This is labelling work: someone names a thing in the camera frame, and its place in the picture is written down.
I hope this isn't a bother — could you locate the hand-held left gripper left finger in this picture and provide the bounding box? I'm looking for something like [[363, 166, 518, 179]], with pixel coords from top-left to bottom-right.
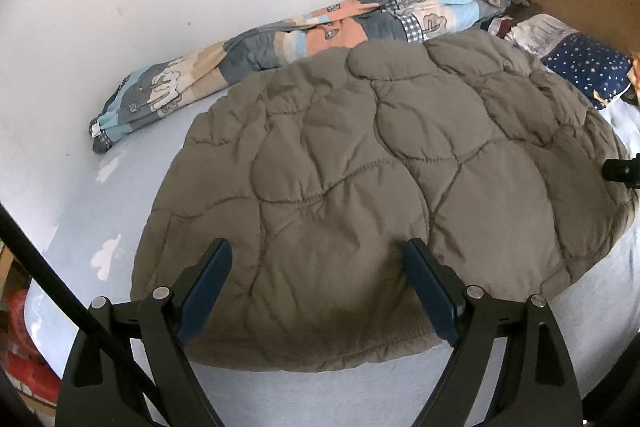
[[55, 238, 233, 427]]

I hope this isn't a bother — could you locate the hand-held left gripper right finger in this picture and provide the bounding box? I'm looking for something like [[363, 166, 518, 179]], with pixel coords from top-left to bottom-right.
[[402, 238, 583, 427]]

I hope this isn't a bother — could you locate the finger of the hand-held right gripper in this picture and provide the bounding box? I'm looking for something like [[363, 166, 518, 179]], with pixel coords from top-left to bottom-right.
[[602, 154, 640, 188]]

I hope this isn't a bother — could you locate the olive quilted hooded jacket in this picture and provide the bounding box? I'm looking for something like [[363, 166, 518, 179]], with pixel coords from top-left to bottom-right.
[[131, 29, 640, 373]]

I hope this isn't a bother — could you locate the orange crumpled cloth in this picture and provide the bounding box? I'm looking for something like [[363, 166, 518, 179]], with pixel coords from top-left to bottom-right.
[[628, 51, 640, 102]]

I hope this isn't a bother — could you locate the navy star patchwork pillow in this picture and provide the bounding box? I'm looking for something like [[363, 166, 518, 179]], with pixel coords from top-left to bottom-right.
[[502, 13, 637, 110]]

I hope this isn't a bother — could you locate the dark red cloth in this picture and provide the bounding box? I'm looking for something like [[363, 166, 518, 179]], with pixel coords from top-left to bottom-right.
[[487, 6, 532, 38]]

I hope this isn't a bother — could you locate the red plastic bag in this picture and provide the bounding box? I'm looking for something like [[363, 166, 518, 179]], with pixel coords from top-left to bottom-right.
[[4, 289, 62, 405]]

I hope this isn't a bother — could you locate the patchwork cartoon print quilt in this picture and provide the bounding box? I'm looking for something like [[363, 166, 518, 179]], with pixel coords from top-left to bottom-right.
[[89, 0, 531, 154]]

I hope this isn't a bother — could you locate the black cable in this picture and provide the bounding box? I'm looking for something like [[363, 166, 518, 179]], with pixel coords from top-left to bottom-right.
[[0, 201, 167, 414]]

